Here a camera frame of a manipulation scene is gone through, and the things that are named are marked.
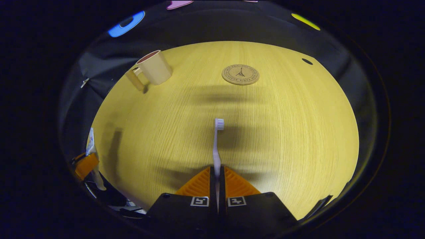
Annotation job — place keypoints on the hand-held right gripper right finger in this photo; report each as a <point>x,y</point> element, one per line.
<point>222,192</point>

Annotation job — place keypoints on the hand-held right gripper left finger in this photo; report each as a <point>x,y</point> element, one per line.
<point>213,192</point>

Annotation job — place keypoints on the round wooden coaster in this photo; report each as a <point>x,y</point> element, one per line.
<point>240,74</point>

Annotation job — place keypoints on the silver cloth clip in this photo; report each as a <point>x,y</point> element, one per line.
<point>84,82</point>

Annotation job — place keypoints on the white toothpaste tube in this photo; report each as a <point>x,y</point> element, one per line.
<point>91,142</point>

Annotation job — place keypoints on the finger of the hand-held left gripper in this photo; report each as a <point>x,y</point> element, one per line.
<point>86,166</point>

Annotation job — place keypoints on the beige cup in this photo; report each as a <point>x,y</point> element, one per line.
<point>156,69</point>

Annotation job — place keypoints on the black backdrop cloth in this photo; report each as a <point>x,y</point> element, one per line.
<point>206,30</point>

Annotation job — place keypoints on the white toothbrush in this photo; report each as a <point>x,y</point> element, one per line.
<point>216,149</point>

